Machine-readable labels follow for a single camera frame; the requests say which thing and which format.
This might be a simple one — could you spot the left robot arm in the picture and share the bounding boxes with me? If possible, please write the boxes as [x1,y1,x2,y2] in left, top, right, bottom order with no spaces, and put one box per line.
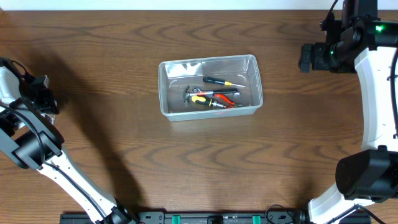
[1,58,139,223]

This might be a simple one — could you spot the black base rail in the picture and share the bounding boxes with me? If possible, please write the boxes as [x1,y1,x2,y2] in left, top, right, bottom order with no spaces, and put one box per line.
[59,208,372,224]

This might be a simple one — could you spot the silver offset wrench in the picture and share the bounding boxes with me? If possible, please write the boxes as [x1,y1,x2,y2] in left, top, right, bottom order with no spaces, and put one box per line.
[190,88,240,96]

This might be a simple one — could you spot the stubby yellow black screwdriver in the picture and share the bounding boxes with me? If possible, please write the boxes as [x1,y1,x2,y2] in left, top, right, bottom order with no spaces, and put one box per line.
[191,95,226,109]

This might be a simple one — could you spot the black orange pen tool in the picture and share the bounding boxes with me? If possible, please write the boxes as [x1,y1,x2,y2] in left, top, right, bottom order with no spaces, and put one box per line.
[183,86,240,103]

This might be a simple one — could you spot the clear plastic container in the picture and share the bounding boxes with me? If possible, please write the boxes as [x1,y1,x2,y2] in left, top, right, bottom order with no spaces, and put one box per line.
[159,54,263,121]

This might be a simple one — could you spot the red handled pliers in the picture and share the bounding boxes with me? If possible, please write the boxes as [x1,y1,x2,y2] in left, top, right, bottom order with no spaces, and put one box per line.
[213,94,242,108]

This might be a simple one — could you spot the slim black yellow screwdriver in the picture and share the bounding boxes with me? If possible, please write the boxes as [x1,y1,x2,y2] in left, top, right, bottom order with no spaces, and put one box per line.
[203,77,246,88]

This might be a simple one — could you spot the blue white product box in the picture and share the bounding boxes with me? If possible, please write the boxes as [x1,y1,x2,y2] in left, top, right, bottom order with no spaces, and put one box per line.
[42,113,55,125]

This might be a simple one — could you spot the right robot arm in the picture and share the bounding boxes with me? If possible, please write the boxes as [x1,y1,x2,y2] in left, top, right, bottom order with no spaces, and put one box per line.
[299,17,397,223]

